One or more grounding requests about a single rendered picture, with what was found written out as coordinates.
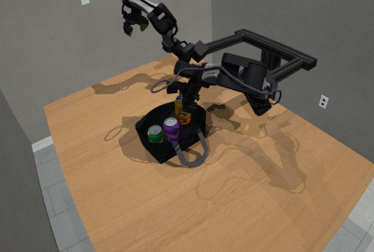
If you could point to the green and yellow drink can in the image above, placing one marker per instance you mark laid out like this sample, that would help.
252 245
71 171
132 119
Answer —
156 134

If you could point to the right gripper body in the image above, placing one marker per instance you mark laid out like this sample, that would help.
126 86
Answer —
136 18

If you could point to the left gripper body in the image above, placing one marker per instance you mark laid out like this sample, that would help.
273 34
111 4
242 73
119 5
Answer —
189 97

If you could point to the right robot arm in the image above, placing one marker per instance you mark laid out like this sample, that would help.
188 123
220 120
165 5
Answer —
164 26

